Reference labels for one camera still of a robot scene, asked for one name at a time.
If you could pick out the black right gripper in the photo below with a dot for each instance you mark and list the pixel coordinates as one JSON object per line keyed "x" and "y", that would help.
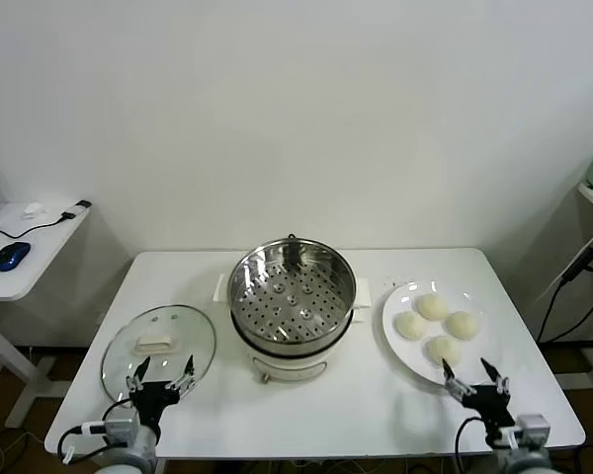
{"x": 491, "y": 402}

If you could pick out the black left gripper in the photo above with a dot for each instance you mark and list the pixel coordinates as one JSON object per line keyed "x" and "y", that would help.
{"x": 153, "y": 400}

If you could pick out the round glass pot lid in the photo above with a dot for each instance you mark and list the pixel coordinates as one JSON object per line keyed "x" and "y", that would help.
{"x": 128, "y": 355}

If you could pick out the white steamed baozi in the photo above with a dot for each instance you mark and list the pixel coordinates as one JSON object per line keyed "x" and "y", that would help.
{"x": 462, "y": 325}
{"x": 442, "y": 348}
{"x": 432, "y": 306}
{"x": 411, "y": 326}

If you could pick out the stainless steel steamer basket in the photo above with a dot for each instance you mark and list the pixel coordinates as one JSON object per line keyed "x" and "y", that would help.
{"x": 291, "y": 301}

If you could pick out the large white plate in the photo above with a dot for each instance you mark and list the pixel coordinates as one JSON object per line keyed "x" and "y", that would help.
{"x": 479, "y": 355}

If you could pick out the white electric cooking pot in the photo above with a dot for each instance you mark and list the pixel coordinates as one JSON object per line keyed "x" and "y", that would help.
{"x": 289, "y": 363}

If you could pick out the white side desk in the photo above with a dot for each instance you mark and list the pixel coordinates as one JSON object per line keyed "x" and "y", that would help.
{"x": 39, "y": 266}

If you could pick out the blue computer mouse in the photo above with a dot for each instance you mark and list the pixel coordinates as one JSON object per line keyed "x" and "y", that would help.
{"x": 11, "y": 257}

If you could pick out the small white desk object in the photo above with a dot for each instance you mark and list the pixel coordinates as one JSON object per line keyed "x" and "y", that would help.
{"x": 32, "y": 210}

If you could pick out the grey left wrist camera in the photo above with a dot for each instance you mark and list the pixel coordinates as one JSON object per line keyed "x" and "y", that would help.
{"x": 123, "y": 427}

